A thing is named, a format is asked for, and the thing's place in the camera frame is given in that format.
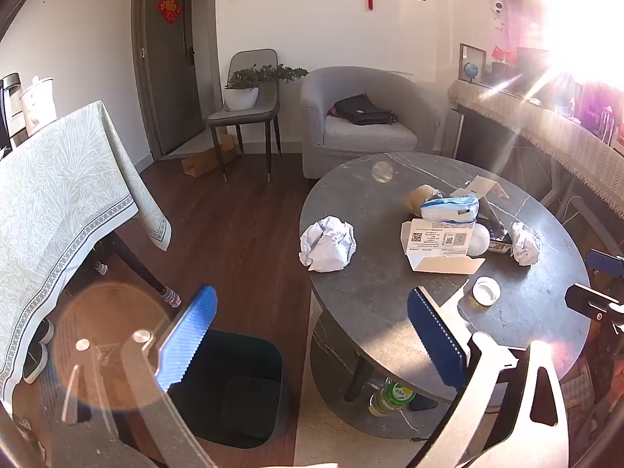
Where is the dark thermos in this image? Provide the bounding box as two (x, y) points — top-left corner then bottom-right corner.
(0, 73), (23, 149)

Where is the grey armchair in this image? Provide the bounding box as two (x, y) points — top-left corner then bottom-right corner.
(299, 66), (447, 180)

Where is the blue and white tissue packet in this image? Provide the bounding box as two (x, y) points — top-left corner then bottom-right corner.
(420, 193), (481, 224)

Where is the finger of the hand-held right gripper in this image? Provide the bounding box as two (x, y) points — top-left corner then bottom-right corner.
(587, 248), (624, 280)
(565, 282), (624, 325)

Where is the dark shoe with white sole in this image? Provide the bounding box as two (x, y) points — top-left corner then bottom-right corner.
(33, 319), (55, 348)
(21, 344), (50, 384)

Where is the potted plant in white pot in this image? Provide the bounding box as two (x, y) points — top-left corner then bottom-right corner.
(223, 64), (309, 112)

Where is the flat brown cardboard box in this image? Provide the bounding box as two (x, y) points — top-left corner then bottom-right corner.
(181, 133), (236, 177)

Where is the round dark marble coffee table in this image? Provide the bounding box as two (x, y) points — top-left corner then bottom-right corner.
(298, 151), (594, 442)

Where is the white jug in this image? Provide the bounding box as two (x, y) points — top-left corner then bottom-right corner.
(19, 76), (57, 136)

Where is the dark green waste bin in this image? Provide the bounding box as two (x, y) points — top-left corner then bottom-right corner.
(168, 329), (286, 450)

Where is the white cardboard box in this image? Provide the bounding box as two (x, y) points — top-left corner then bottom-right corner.
(400, 218), (486, 274)

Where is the red diamond door decoration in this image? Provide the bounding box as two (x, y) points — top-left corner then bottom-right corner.
(156, 0), (183, 25)

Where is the brown paper roll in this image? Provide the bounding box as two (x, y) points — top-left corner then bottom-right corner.
(403, 184), (442, 216)

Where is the grey door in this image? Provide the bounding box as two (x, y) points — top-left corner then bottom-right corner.
(131, 0), (218, 161)

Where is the grey dining chair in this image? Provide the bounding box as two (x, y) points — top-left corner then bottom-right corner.
(207, 49), (282, 184)

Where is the picture frame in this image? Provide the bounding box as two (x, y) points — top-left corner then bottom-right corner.
(459, 42), (487, 85)

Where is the white round lid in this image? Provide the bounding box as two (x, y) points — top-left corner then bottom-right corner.
(472, 276), (501, 306)

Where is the white ball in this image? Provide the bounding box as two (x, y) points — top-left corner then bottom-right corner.
(467, 223), (491, 257)

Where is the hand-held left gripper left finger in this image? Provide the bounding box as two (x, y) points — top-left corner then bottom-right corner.
(29, 284), (218, 468)

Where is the large paper ball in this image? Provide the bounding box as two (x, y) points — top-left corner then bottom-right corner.
(299, 216), (357, 273)

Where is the black bag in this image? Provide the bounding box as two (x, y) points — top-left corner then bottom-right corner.
(333, 93), (398, 126)

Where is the small paper ball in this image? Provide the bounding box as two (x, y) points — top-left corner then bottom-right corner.
(510, 221), (540, 267)

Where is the white cardboard sheet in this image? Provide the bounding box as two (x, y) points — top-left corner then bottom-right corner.
(448, 174), (511, 202)

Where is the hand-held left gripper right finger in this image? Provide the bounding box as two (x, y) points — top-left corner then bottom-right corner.
(407, 287), (571, 468)

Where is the side table with fringed cloth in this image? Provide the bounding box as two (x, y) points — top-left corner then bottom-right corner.
(447, 78), (624, 215)

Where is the green bottle with yellow label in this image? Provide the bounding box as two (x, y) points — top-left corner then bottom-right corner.
(369, 382), (415, 418)

